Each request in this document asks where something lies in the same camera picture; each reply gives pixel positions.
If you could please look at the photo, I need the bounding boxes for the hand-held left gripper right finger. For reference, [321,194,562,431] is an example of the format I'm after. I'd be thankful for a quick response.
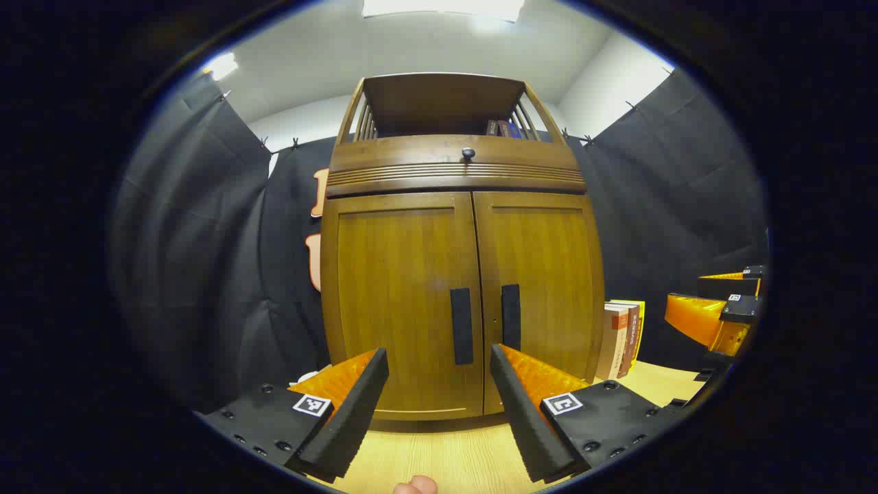
[489,343,687,484]

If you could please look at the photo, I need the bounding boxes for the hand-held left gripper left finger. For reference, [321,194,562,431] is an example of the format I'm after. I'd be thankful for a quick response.
[194,346,390,484]

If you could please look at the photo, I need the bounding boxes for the wooden shoe cabinet door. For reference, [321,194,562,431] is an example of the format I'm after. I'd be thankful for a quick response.
[472,191,606,416]
[321,192,484,421]

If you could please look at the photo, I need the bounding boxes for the wooden double-door shoe cabinet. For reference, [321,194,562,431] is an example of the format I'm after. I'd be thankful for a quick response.
[319,72,606,423]

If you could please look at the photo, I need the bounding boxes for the brown spine book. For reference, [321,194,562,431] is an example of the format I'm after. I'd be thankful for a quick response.
[619,303,641,378]

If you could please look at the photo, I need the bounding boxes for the small ceiling light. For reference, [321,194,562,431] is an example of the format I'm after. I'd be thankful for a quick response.
[202,53,239,82]

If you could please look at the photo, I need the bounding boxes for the large ceiling light panel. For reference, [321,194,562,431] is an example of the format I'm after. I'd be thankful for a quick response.
[362,0,525,23]

